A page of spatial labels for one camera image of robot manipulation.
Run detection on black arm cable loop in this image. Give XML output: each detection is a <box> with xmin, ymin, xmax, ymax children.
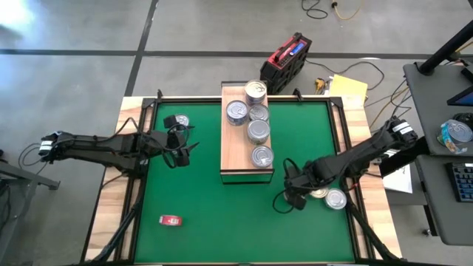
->
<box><xmin>121</xmin><ymin>117</ymin><xmax>191</xmax><ymax>170</ymax></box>
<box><xmin>272</xmin><ymin>157</ymin><xmax>299</xmax><ymax>215</ymax></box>

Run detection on white paper sheet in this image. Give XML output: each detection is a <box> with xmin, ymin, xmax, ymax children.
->
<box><xmin>382</xmin><ymin>164</ymin><xmax>414</xmax><ymax>195</ymax></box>

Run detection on grey desk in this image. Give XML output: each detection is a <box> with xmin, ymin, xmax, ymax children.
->
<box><xmin>415</xmin><ymin>154</ymin><xmax>473</xmax><ymax>247</ymax></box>
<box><xmin>402</xmin><ymin>61</ymin><xmax>473</xmax><ymax>156</ymax></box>

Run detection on white green-label can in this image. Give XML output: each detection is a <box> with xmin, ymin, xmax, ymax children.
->
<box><xmin>247</xmin><ymin>119</ymin><xmax>271</xmax><ymax>140</ymax></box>

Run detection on wooden shelf black metal frame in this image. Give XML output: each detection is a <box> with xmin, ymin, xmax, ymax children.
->
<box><xmin>220</xmin><ymin>80</ymin><xmax>275</xmax><ymax>185</ymax></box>

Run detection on yellow plug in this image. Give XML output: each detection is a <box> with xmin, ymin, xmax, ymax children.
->
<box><xmin>313</xmin><ymin>77</ymin><xmax>327</xmax><ymax>95</ymax></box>

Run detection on teal can silver lid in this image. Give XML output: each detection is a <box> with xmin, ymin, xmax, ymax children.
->
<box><xmin>174</xmin><ymin>113</ymin><xmax>191</xmax><ymax>129</ymax></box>
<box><xmin>248</xmin><ymin>103</ymin><xmax>270</xmax><ymax>123</ymax></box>

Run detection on black floor cable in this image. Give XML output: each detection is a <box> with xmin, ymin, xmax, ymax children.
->
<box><xmin>300</xmin><ymin>0</ymin><xmax>329</xmax><ymax>20</ymax></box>

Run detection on black power cable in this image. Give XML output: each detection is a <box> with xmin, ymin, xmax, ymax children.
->
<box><xmin>305</xmin><ymin>58</ymin><xmax>386</xmax><ymax>92</ymax></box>

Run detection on black cable bundle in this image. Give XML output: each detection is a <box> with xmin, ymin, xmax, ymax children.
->
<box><xmin>365</xmin><ymin>79</ymin><xmax>414</xmax><ymax>129</ymax></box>

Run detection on black headphones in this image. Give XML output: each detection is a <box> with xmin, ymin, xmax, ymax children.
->
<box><xmin>453</xmin><ymin>112</ymin><xmax>473</xmax><ymax>126</ymax></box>

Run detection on black keyboard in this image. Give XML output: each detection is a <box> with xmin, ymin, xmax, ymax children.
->
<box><xmin>445</xmin><ymin>162</ymin><xmax>473</xmax><ymax>203</ymax></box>

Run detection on yellow paper pad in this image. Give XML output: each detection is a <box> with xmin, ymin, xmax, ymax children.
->
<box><xmin>327</xmin><ymin>73</ymin><xmax>370</xmax><ymax>101</ymax></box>

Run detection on green table mat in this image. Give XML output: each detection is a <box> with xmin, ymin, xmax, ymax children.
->
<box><xmin>134</xmin><ymin>101</ymin><xmax>356</xmax><ymax>263</ymax></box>

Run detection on blue fish-print can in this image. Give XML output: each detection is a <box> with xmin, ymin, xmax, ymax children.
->
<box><xmin>225</xmin><ymin>100</ymin><xmax>248</xmax><ymax>122</ymax></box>

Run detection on black tablet screen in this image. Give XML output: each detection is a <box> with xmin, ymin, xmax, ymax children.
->
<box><xmin>446</xmin><ymin>84</ymin><xmax>473</xmax><ymax>108</ymax></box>

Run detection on red black power station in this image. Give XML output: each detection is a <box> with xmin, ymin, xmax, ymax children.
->
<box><xmin>259</xmin><ymin>32</ymin><xmax>313</xmax><ymax>95</ymax></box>

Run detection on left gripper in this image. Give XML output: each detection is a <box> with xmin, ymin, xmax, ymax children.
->
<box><xmin>141</xmin><ymin>115</ymin><xmax>201</xmax><ymax>168</ymax></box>

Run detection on grey metal stand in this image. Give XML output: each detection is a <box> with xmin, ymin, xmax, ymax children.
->
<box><xmin>0</xmin><ymin>149</ymin><xmax>61</xmax><ymax>266</ymax></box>

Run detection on coiled black cable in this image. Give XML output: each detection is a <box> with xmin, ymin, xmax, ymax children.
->
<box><xmin>17</xmin><ymin>143</ymin><xmax>50</xmax><ymax>171</ymax></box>

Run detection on black desk beam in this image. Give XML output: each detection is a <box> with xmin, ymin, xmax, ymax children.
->
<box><xmin>378</xmin><ymin>136</ymin><xmax>432</xmax><ymax>178</ymax></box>

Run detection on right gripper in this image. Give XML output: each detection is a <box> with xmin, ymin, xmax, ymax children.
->
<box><xmin>284</xmin><ymin>163</ymin><xmax>320</xmax><ymax>212</ymax></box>

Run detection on yellow cable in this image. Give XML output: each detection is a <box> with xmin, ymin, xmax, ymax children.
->
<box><xmin>331</xmin><ymin>1</ymin><xmax>362</xmax><ymax>21</ymax></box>

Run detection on red white-label can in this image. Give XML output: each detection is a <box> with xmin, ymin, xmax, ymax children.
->
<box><xmin>251</xmin><ymin>145</ymin><xmax>275</xmax><ymax>168</ymax></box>
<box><xmin>158</xmin><ymin>214</ymin><xmax>183</xmax><ymax>227</ymax></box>

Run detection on black metal table frame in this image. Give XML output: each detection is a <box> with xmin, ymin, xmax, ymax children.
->
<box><xmin>79</xmin><ymin>88</ymin><xmax>407</xmax><ymax>266</ymax></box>

